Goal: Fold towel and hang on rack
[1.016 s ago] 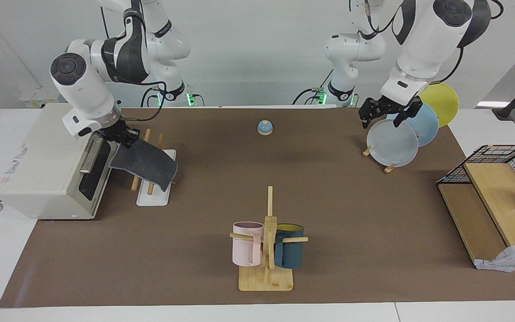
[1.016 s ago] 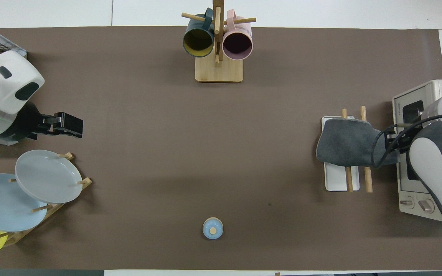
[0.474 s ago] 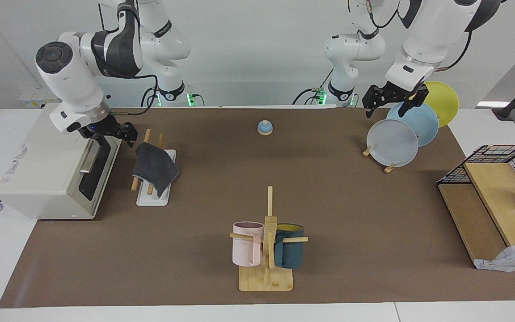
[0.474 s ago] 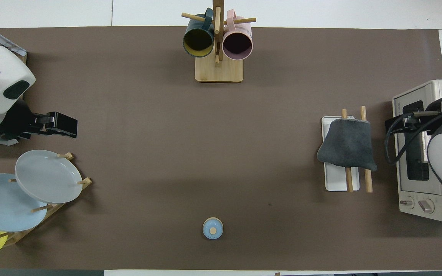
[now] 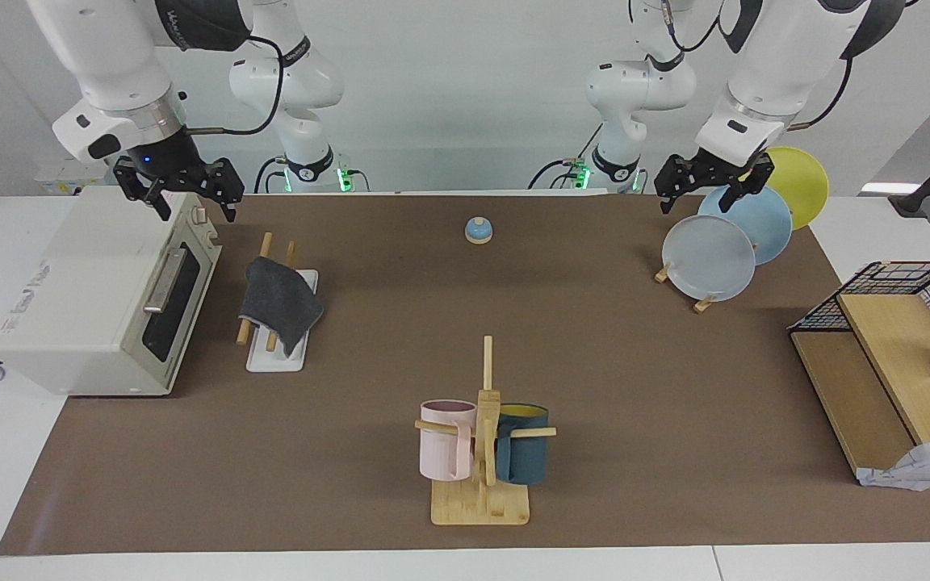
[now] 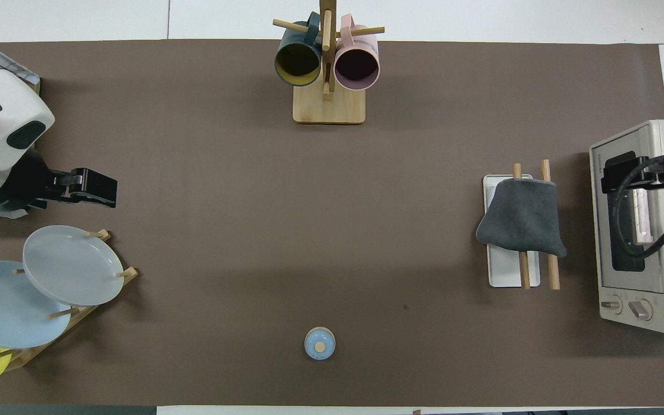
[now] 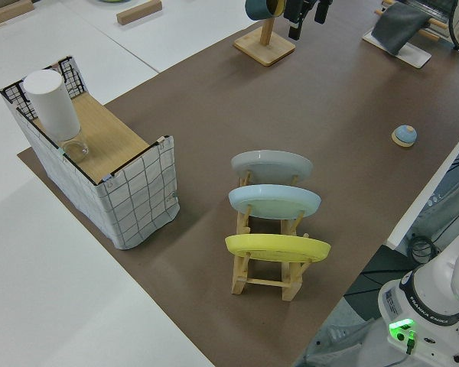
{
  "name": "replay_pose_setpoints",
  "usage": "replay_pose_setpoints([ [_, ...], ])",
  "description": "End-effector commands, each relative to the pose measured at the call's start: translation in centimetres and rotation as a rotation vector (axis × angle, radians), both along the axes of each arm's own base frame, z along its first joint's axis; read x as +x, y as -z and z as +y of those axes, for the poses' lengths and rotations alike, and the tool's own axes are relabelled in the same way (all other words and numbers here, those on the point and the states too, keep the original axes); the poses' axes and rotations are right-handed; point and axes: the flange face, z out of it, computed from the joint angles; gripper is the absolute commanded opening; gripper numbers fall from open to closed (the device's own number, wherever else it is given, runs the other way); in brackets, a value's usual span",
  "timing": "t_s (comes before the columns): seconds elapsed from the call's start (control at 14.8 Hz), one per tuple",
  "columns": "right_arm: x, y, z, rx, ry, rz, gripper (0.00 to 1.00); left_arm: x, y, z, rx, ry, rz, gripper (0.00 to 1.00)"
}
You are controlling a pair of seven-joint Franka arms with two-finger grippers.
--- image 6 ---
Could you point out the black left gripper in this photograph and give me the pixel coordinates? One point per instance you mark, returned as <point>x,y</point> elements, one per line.
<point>21,184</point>

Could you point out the purple and grey towel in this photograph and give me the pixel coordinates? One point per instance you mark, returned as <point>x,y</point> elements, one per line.
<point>522,219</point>

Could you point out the wooden plate rack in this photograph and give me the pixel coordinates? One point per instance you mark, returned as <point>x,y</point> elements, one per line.
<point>93,308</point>

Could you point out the white towel rack wooden bars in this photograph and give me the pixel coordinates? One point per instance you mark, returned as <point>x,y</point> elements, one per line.
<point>505,271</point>

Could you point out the grey plate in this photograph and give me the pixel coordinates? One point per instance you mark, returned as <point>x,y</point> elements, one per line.
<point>72,265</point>

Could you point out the light blue plate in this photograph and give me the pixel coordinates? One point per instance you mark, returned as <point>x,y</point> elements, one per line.
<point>3,305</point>

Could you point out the brown table mat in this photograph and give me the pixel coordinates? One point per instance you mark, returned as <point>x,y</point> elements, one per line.
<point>309,230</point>

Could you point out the dark teal mug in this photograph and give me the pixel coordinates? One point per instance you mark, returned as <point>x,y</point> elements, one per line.
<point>289,40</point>

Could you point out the wooden mug tree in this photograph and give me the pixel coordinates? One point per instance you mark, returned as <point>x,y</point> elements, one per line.
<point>329,106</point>

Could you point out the small blue call bell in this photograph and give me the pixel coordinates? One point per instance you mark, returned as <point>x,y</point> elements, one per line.
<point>320,343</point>

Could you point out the pink mug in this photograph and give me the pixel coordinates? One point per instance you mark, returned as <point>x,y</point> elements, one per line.
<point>363,43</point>

